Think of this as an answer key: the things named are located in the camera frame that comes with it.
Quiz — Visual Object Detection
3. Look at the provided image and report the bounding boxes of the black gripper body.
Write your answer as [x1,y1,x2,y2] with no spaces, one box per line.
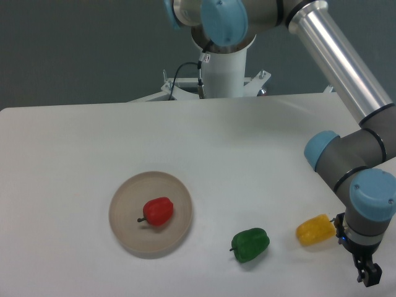
[334,213,378,262]

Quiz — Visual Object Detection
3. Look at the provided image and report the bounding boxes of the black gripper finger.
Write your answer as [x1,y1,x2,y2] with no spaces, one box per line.
[353,254,365,282]
[362,260,382,287]

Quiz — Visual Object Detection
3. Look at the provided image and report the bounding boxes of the red toy pepper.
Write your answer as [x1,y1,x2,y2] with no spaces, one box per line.
[137,197,174,226]

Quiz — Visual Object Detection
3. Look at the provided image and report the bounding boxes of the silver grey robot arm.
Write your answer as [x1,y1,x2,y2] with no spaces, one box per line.
[164,1,395,286]

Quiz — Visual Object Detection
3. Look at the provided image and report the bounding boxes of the yellow toy pepper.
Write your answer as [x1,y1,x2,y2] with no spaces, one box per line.
[296,214,336,246]

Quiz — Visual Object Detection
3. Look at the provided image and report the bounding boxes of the green toy pepper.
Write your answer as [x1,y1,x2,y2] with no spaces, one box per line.
[230,228,270,264]

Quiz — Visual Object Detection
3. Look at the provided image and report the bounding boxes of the beige round plate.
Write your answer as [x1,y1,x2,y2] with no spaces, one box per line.
[108,171,193,259]

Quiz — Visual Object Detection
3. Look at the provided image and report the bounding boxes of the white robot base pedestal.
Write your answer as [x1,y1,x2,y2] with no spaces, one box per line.
[191,25,262,99]

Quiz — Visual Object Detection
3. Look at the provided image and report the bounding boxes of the black cable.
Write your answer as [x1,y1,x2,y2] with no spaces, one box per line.
[168,39,215,101]

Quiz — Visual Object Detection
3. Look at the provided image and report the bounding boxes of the white metal base frame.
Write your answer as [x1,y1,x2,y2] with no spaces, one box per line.
[126,69,335,103]

